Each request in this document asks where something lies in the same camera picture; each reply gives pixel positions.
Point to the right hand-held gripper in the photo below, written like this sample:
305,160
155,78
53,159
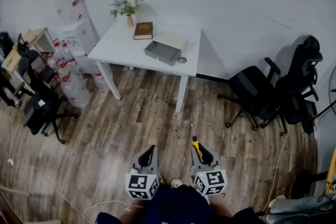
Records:
211,181

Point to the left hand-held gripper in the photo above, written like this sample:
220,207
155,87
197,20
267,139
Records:
141,185

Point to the grey container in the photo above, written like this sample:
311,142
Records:
164,53

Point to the person's right forearm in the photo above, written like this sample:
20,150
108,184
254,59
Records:
220,206

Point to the person's left forearm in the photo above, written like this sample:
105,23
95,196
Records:
132,208

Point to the person's light shoe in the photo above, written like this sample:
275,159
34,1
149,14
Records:
176,183

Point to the person's dark blue clothing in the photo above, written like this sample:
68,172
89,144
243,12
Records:
178,204

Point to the black office chair with armrests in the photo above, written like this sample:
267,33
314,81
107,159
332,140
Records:
252,91

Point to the clear water jug red label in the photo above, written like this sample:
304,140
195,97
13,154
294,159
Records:
74,89
59,56
97,73

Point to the white table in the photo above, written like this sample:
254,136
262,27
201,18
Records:
123,47

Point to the black office chair thin back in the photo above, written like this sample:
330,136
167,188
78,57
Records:
39,97

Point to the black office chair with headrest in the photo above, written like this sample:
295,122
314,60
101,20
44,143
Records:
302,81

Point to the brown hardcover book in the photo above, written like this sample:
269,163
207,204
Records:
143,30

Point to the yellow object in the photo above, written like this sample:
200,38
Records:
331,173

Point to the white water dispenser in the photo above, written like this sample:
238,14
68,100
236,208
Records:
78,34

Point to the black standing fan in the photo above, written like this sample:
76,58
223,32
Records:
333,91

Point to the green plant in pink vase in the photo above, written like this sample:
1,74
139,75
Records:
126,8

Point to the wooden cabinet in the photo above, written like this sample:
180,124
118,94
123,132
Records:
39,39

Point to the cardboard box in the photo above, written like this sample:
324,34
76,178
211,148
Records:
11,60

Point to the plastic wrapped water jug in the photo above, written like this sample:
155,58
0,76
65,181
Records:
69,4

